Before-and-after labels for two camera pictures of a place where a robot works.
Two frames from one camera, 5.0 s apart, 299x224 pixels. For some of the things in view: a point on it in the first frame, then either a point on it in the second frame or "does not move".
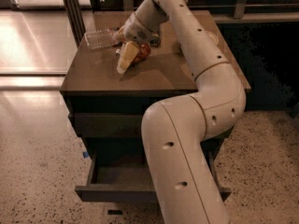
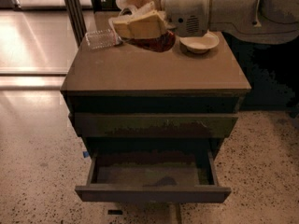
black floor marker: (115, 212) does not move
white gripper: (135, 32) -> (186, 8)
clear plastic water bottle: (97, 39) does not move
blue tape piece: (85, 154) does not move
